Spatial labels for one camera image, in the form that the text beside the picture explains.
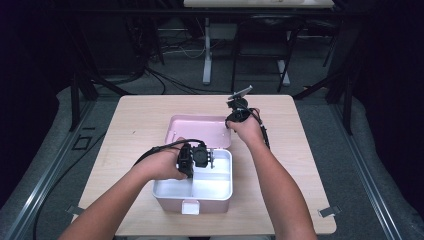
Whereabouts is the black metal stand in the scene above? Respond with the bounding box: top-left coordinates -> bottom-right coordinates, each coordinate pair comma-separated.
293,64 -> 355,136
67,69 -> 100,133

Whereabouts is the black chair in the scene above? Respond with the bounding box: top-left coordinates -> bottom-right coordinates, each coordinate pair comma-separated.
230,14 -> 306,94

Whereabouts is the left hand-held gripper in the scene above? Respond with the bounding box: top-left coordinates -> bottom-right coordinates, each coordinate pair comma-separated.
176,141 -> 217,180

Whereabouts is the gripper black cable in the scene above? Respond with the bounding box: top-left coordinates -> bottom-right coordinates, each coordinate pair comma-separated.
244,105 -> 271,150
33,132 -> 208,240

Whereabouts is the thin white cable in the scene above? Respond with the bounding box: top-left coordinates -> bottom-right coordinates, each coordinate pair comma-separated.
162,45 -> 206,60

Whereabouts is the pink storage box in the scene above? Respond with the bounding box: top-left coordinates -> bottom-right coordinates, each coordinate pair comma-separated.
152,114 -> 234,215

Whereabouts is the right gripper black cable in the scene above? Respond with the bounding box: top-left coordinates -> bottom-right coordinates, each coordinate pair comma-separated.
244,105 -> 271,150

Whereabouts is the person's left hand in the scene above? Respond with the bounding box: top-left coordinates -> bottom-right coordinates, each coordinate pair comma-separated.
132,136 -> 188,183

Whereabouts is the aluminium floor rail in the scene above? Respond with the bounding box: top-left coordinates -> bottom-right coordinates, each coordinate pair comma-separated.
333,103 -> 405,240
2,99 -> 97,240

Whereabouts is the metal table clamp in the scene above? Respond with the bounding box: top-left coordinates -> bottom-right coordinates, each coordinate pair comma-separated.
65,204 -> 83,217
317,205 -> 343,219

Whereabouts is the white desk leg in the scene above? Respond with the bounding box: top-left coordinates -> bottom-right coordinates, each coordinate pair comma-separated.
277,59 -> 291,87
202,17 -> 213,86

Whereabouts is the white desk top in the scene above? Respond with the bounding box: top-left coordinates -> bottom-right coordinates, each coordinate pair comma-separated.
183,0 -> 335,9

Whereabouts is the white divided tray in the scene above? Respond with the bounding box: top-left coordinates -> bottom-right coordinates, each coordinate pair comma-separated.
153,148 -> 233,202

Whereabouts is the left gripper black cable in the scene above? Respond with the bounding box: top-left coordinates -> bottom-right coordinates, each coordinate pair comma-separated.
33,132 -> 208,240

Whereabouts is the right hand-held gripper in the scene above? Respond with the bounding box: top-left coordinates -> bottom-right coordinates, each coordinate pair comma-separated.
224,84 -> 254,130

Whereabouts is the person's right hand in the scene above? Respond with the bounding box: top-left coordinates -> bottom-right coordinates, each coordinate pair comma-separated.
226,107 -> 268,150

